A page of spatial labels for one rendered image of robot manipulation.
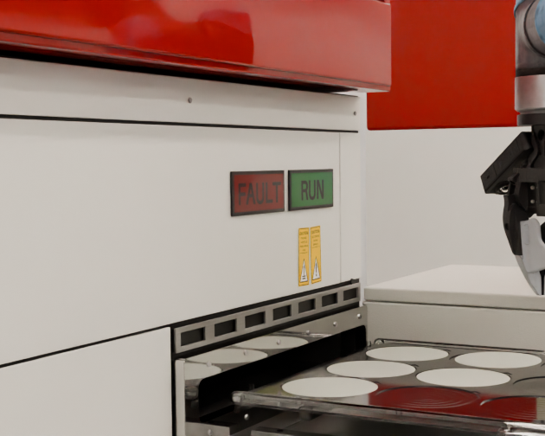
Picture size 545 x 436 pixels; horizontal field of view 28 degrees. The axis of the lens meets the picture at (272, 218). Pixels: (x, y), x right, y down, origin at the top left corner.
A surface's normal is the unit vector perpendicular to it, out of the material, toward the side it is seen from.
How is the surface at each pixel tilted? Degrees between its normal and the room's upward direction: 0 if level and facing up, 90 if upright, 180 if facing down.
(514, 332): 90
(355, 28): 90
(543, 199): 90
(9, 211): 90
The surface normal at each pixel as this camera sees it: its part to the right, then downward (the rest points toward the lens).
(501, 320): -0.48, 0.05
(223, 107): 0.88, 0.01
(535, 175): -0.93, 0.03
